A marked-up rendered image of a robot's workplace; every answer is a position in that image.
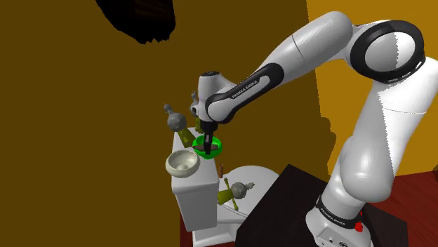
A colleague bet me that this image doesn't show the green bowl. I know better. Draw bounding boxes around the green bowl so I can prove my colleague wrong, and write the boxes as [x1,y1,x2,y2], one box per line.
[192,135,224,161]

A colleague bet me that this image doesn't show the grey-headed olive doll figure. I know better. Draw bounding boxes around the grey-headed olive doll figure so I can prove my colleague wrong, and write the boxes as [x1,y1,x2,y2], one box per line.
[217,176,256,211]
[163,103,197,149]

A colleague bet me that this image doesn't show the beige bowl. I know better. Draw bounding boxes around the beige bowl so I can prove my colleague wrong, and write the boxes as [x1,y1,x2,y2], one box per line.
[165,149,201,179]

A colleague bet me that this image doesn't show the white toilet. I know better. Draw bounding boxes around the white toilet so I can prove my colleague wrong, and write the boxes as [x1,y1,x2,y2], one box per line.
[171,128,281,247]

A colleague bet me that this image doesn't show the black robot stand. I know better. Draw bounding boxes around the black robot stand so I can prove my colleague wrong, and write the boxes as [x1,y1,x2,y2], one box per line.
[235,163,410,247]

